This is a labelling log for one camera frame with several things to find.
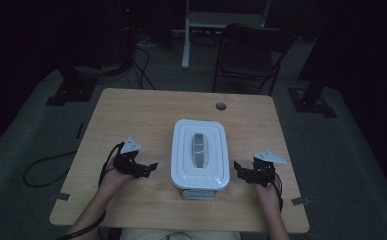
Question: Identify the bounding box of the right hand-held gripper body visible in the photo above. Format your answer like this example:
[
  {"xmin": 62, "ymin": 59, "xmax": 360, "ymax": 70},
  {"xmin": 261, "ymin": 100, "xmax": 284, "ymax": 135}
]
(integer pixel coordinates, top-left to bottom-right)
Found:
[{"xmin": 247, "ymin": 149, "xmax": 288, "ymax": 188}]

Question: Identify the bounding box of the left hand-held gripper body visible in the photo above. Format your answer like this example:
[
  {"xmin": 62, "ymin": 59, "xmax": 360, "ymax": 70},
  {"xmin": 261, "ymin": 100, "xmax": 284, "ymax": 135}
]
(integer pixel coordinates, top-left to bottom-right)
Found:
[{"xmin": 113, "ymin": 136, "xmax": 149, "ymax": 178}]

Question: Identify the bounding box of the white container lid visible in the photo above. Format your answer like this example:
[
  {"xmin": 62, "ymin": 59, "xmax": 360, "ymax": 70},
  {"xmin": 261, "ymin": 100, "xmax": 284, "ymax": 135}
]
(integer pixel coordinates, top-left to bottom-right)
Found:
[{"xmin": 170, "ymin": 118, "xmax": 231, "ymax": 192}]

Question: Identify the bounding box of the clear plastic storage container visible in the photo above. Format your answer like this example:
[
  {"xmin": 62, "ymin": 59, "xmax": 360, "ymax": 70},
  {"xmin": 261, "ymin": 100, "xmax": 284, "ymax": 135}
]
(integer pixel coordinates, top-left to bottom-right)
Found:
[{"xmin": 180, "ymin": 187, "xmax": 220, "ymax": 201}]

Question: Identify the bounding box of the person's left hand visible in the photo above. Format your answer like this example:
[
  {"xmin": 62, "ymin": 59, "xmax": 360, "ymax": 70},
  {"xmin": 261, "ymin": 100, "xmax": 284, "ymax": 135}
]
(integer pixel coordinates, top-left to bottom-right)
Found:
[{"xmin": 98, "ymin": 165, "xmax": 134, "ymax": 198}]

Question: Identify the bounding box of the person's right hand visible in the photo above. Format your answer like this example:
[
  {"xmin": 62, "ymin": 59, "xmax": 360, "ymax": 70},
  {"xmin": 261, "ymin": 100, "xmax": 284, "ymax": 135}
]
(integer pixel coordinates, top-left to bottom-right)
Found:
[{"xmin": 253, "ymin": 181, "xmax": 284, "ymax": 214}]

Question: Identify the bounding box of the black strip at table edge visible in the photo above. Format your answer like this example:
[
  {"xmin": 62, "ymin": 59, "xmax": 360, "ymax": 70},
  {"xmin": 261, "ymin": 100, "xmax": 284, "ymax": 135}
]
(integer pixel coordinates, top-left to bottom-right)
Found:
[{"xmin": 75, "ymin": 122, "xmax": 86, "ymax": 141}]

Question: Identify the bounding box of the black stand base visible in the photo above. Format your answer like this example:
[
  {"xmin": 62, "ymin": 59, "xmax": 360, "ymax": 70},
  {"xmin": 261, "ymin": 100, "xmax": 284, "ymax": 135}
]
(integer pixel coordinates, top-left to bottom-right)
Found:
[
  {"xmin": 287, "ymin": 87, "xmax": 338, "ymax": 119},
  {"xmin": 45, "ymin": 66, "xmax": 99, "ymax": 107}
]

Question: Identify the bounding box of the black folding chair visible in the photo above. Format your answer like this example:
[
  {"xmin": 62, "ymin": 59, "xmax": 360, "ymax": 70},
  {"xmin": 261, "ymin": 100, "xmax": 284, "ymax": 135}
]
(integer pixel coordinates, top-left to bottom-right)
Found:
[{"xmin": 211, "ymin": 23, "xmax": 296, "ymax": 97}]

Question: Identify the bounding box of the black floor cables bundle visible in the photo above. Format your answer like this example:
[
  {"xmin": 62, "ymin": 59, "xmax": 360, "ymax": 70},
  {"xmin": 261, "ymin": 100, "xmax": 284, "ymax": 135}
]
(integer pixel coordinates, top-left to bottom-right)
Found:
[{"xmin": 131, "ymin": 44, "xmax": 158, "ymax": 91}]

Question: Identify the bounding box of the black cable on floor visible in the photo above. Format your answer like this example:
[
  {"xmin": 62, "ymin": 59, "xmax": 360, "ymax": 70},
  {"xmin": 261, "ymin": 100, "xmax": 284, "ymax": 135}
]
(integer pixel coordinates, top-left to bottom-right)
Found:
[{"xmin": 22, "ymin": 150, "xmax": 79, "ymax": 188}]

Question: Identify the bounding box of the white metal stand frame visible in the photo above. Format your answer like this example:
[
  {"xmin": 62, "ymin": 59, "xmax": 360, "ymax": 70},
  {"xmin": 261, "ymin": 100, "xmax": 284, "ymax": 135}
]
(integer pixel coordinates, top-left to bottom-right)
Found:
[{"xmin": 180, "ymin": 0, "xmax": 273, "ymax": 70}]

